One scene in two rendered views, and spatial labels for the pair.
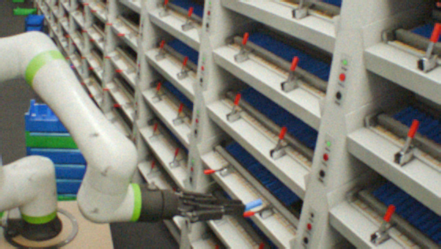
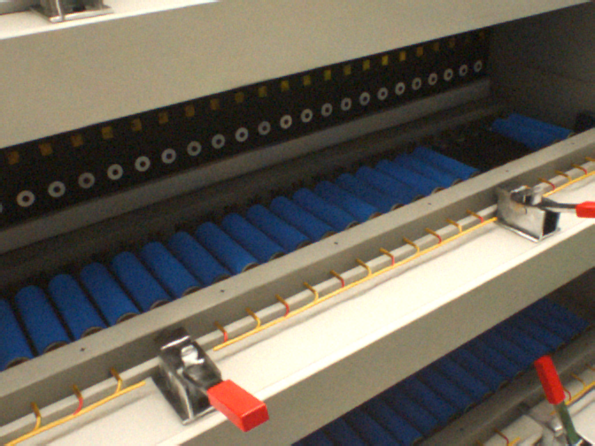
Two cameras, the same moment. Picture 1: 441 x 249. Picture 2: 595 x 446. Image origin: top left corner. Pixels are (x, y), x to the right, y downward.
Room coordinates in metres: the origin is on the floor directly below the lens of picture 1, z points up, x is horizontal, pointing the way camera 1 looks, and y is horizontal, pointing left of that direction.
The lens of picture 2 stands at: (1.41, 0.25, 0.68)
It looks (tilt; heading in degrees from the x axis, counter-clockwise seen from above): 12 degrees down; 270
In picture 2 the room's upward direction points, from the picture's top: 15 degrees counter-clockwise
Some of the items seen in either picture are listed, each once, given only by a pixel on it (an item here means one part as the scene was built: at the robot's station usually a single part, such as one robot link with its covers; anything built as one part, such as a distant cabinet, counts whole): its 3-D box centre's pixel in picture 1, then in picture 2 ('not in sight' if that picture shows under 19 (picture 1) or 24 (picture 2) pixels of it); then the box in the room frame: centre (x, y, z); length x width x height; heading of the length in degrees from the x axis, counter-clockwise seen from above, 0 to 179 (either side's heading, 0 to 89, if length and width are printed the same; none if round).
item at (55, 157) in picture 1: (59, 146); not in sight; (2.04, 0.75, 0.28); 0.30 x 0.20 x 0.08; 105
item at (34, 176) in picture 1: (32, 188); not in sight; (1.24, 0.55, 0.53); 0.16 x 0.13 x 0.19; 137
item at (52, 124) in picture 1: (58, 115); not in sight; (2.04, 0.75, 0.44); 0.30 x 0.20 x 0.08; 105
